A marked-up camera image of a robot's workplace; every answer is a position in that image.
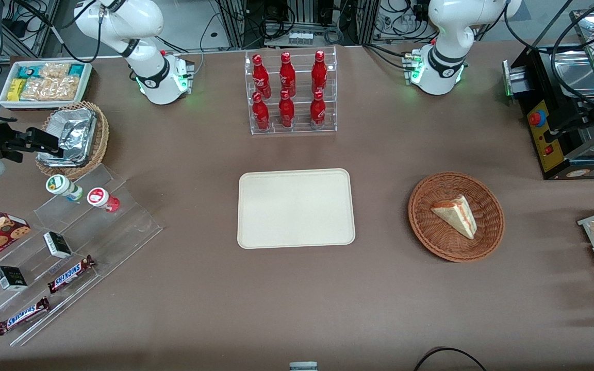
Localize green lid yogurt cup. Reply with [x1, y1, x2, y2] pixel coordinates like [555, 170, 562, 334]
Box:
[45, 174, 84, 203]

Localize beige plastic tray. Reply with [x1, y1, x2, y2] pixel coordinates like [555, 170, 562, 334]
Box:
[237, 168, 356, 250]

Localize black machine with yellow panel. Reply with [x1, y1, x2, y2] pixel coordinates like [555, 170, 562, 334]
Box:
[502, 0, 594, 181]

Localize stacked aluminium foil trays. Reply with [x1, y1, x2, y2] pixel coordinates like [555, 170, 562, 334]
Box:
[37, 108, 98, 168]

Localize white rectangular snack bin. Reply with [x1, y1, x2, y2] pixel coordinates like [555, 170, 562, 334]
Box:
[0, 60, 93, 111]

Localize light wicker basket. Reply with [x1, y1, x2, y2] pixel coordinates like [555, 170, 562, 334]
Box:
[35, 100, 110, 180]

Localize large rice cracker bag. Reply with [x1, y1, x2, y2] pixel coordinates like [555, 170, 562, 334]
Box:
[20, 76, 80, 102]

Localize yellow snack bar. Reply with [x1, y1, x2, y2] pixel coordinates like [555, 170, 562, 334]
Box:
[7, 78, 26, 102]

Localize red lid yogurt cup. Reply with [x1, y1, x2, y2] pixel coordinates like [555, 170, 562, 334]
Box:
[87, 187, 121, 213]

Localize small rice cracker bag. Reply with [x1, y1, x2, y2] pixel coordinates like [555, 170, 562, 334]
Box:
[39, 62, 71, 79]

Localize small black box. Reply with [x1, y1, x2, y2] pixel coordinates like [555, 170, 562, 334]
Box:
[43, 231, 73, 259]
[0, 265, 28, 292]

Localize clear acrylic stepped display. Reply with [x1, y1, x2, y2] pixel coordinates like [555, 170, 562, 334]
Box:
[0, 163, 164, 347]

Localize wrapped sandwich wedge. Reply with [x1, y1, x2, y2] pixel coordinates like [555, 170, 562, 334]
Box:
[430, 194, 478, 241]

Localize snickers bar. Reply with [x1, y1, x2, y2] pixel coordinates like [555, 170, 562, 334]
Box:
[47, 255, 96, 294]
[0, 297, 51, 336]

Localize round brown wicker basket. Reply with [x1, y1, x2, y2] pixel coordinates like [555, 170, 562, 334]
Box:
[407, 171, 506, 263]

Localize red cola bottle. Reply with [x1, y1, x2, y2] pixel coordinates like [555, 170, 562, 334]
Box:
[311, 50, 328, 96]
[279, 52, 297, 97]
[310, 90, 327, 130]
[278, 90, 295, 128]
[252, 92, 271, 131]
[252, 54, 272, 99]

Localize clear acrylic bottle rack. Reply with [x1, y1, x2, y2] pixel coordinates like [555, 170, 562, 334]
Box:
[244, 46, 338, 136]

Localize white power strip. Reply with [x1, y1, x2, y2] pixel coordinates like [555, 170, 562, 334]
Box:
[287, 30, 315, 46]

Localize black floor cable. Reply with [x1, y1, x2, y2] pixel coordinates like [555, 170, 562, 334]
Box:
[413, 347, 489, 371]

